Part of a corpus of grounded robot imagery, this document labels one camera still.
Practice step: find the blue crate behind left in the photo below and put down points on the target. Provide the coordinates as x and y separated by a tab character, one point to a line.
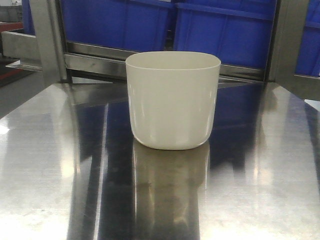
134	25

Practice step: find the blue crate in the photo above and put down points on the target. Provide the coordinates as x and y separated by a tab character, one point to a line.
238	32
27	19
134	25
308	62

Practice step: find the blue crate behind right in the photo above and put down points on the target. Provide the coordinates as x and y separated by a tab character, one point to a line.
238	32

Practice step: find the blue crate far right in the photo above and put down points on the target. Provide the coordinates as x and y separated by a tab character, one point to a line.
308	62

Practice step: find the blue crate far left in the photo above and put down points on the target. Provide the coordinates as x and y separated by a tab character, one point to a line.
27	19

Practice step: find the stainless steel shelf frame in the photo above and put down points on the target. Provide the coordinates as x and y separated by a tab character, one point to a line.
49	51

